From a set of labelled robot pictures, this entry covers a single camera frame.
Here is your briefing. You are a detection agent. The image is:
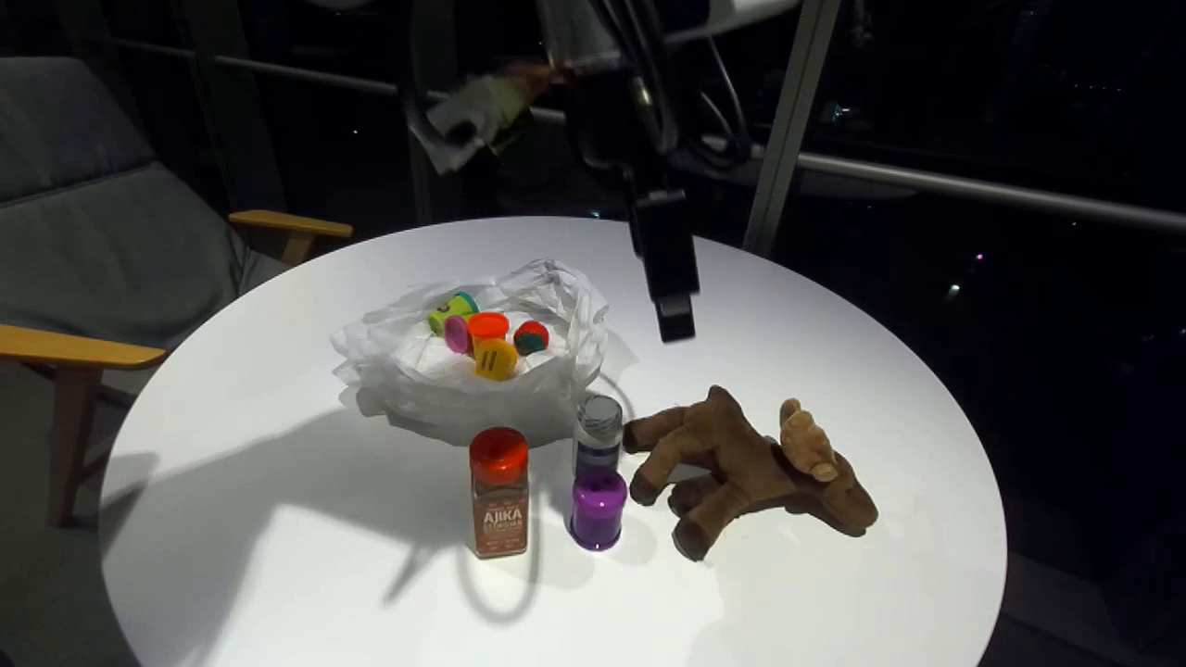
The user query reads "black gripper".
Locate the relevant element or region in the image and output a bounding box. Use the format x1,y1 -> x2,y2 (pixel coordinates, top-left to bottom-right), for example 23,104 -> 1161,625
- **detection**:
565,56 -> 701,342

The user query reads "brown plush moose toy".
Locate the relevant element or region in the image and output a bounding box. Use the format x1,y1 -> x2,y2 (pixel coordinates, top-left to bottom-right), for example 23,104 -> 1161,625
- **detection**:
621,387 -> 879,558

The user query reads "spice jar with orange lid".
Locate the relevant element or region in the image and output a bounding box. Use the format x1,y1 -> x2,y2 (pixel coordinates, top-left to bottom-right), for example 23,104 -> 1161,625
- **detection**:
471,425 -> 531,558

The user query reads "white pill bottle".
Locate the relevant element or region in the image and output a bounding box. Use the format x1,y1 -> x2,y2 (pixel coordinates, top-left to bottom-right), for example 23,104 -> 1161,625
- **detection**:
574,392 -> 621,453

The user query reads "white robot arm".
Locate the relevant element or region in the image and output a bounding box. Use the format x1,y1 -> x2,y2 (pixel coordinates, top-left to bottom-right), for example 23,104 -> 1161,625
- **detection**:
532,0 -> 800,342

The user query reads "orange toy cup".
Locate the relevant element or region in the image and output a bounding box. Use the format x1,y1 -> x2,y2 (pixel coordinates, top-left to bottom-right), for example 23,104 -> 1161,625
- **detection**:
468,311 -> 507,348

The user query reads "green play dough tub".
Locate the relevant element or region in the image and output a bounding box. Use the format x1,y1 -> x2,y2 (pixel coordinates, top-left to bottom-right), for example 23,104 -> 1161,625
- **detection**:
427,293 -> 478,334

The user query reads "pink lidded toy tub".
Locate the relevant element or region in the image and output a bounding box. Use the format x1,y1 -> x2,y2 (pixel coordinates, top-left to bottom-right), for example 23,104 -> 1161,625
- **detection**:
444,314 -> 471,356

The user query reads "metal window railing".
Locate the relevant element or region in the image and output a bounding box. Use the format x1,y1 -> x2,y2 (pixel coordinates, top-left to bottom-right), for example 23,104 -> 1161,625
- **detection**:
116,38 -> 1186,232

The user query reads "grey armchair with wooden arms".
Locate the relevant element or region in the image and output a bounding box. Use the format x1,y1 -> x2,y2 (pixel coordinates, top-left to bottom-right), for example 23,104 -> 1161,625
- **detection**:
0,56 -> 355,528

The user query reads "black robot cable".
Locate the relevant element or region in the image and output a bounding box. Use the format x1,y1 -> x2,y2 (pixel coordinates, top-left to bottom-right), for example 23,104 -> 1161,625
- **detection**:
587,0 -> 762,179

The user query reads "vertical window frame post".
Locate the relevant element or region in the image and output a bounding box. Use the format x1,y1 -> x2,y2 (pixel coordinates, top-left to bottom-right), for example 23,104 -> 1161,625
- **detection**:
746,0 -> 842,257

